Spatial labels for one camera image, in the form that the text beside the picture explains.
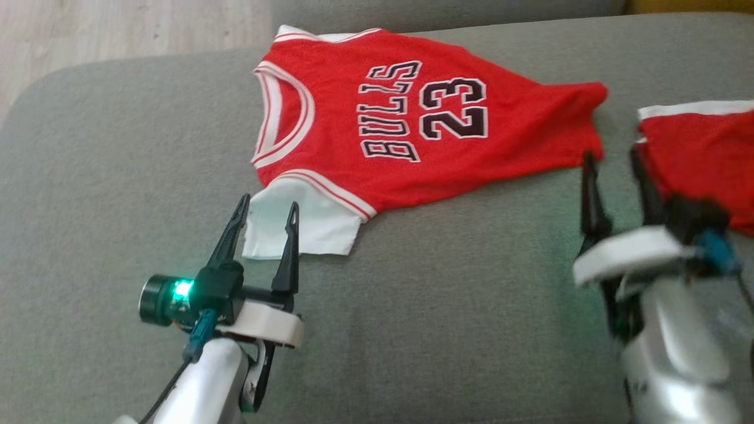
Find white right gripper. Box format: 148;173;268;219
573;145;700;289

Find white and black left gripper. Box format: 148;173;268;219
196;193;305;349

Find red shorts with white waistband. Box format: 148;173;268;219
636;100;754;237

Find red Bulls 23 jersey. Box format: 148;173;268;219
242;25;609;260

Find long grey sofa seat cushion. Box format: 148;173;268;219
0;12;754;424

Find wide yellow sofa back cushion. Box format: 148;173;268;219
626;0;754;16

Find right camera cable teal plug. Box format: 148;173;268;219
697;230;754;313

